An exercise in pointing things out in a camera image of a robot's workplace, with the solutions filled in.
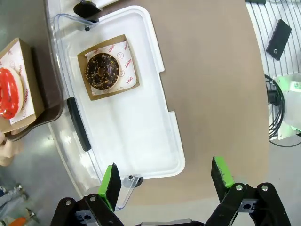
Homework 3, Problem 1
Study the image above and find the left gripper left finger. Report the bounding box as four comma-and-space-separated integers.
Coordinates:
50, 162, 129, 226

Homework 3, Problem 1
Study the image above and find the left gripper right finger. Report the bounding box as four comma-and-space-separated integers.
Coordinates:
204, 155, 291, 226

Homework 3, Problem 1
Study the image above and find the dark brown serving tray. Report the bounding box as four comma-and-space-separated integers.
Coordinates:
0, 46, 65, 142

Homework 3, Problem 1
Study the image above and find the printed paper liner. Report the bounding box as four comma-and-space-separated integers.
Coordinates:
0, 48, 36, 126
85, 40, 138, 97

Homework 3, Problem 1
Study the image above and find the brown cardboard donut box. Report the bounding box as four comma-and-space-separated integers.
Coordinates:
0, 37, 46, 133
77, 34, 142, 102

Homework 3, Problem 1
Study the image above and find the red glazed donut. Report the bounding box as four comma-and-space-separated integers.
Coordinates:
0, 67, 24, 119

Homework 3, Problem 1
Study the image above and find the chocolate sprinkled donut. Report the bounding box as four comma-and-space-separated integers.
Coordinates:
84, 53, 121, 91

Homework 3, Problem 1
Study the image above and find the person's right hand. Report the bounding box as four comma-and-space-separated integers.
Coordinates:
0, 131, 24, 167

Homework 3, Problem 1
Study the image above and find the white plastic tray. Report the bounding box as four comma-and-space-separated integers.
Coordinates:
92, 0, 125, 9
53, 5, 186, 180

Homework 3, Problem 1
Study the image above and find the black rectangular block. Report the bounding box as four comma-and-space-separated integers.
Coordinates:
266, 19, 293, 60

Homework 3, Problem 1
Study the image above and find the black lid handle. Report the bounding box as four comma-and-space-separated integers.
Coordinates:
66, 97, 92, 152

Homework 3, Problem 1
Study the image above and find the white robot base with cables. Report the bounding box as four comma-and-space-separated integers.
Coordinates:
264, 73, 301, 148

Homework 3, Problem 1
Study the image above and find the white green base mount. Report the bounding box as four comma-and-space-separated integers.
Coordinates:
270, 73, 301, 142

